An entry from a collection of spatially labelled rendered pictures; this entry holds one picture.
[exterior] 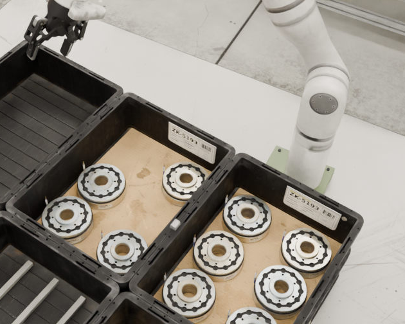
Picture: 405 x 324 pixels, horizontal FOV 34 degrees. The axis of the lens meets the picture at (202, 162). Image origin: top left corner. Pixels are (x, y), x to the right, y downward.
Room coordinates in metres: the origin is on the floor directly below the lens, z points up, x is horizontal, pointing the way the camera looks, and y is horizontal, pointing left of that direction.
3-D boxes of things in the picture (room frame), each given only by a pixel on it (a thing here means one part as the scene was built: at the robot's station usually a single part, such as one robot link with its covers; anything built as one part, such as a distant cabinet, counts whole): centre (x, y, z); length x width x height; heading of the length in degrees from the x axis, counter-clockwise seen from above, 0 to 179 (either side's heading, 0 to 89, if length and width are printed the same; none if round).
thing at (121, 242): (0.67, 0.14, 0.86); 0.05 x 0.05 x 0.01
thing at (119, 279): (0.81, 0.15, 0.92); 0.40 x 0.30 x 0.02; 151
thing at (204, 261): (0.69, -0.05, 0.86); 0.10 x 0.10 x 0.01
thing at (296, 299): (0.62, -0.18, 0.86); 0.10 x 0.10 x 0.01
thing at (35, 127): (0.95, 0.41, 0.87); 0.40 x 0.30 x 0.11; 151
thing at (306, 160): (1.00, -0.25, 0.83); 0.09 x 0.09 x 0.17; 80
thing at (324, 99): (1.01, -0.25, 0.99); 0.09 x 0.09 x 0.17; 79
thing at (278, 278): (0.62, -0.18, 0.86); 0.05 x 0.05 x 0.01
